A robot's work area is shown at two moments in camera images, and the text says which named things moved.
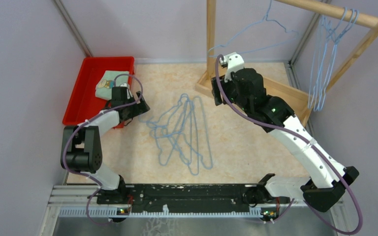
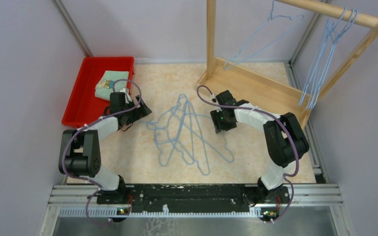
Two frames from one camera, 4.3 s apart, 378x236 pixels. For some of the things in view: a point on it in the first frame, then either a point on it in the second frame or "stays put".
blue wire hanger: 267,33 to 257,34
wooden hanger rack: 297,103 stays put
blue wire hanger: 172,138 to 202,173
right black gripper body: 230,89 to 220,121
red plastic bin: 83,104 stays put
